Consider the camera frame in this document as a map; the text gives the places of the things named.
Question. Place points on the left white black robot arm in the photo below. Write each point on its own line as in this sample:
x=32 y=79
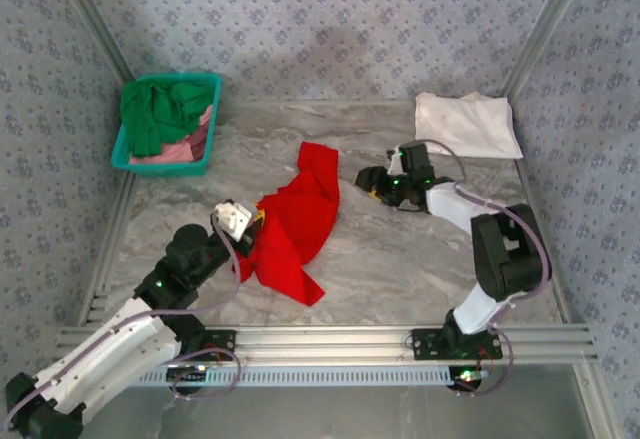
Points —
x=110 y=349

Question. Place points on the pale pink t-shirt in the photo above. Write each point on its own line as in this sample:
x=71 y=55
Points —
x=165 y=153

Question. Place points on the green t-shirt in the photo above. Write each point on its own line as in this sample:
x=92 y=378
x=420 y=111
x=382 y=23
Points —
x=160 y=114

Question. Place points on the folded white t-shirt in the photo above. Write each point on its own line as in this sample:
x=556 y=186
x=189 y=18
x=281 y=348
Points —
x=465 y=121

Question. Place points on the red t-shirt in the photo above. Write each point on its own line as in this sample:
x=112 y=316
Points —
x=295 y=229

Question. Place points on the aluminium side rail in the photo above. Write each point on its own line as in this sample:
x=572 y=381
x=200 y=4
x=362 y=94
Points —
x=111 y=254
x=567 y=304

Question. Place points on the teal plastic basket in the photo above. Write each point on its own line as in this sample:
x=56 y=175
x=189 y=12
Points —
x=165 y=168

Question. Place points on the grey metal panel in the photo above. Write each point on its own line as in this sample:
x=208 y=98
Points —
x=325 y=414

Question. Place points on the small circuit board with LED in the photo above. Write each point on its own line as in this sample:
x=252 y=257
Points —
x=470 y=374
x=190 y=370

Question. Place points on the wide aluminium base rail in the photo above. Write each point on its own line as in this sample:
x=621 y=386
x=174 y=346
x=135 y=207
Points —
x=325 y=341

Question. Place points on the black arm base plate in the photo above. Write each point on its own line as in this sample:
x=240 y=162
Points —
x=425 y=346
x=220 y=343

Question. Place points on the aluminium frame post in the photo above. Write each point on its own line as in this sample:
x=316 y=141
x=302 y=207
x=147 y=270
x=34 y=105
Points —
x=92 y=9
x=554 y=9
x=597 y=409

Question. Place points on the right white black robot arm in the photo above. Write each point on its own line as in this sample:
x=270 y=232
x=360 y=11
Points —
x=450 y=204

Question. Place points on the mauve t-shirt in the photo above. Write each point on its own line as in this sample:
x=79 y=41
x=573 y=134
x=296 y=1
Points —
x=198 y=138

